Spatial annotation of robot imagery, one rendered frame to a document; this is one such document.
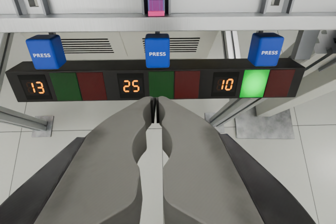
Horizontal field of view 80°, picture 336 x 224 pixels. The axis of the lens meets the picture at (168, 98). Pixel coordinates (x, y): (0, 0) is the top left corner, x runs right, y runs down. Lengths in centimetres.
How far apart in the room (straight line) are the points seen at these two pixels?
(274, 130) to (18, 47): 125
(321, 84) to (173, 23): 53
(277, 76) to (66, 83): 24
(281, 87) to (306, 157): 80
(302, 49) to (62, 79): 29
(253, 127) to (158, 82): 76
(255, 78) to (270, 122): 75
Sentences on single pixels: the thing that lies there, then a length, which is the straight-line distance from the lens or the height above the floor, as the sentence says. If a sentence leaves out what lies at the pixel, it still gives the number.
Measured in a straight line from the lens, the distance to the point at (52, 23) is 20.
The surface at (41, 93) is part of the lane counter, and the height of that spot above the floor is 65.
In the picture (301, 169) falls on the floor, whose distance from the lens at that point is 105.
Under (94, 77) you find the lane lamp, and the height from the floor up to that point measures 66.
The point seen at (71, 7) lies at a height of 72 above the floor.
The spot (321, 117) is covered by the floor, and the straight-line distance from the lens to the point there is 114.
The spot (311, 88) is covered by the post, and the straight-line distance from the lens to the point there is 69.
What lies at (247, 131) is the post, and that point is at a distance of 95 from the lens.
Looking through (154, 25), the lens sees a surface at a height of 73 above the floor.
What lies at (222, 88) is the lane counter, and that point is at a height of 65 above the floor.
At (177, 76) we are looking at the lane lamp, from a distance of 23.
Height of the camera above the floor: 88
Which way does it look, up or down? 73 degrees down
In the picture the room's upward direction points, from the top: 4 degrees clockwise
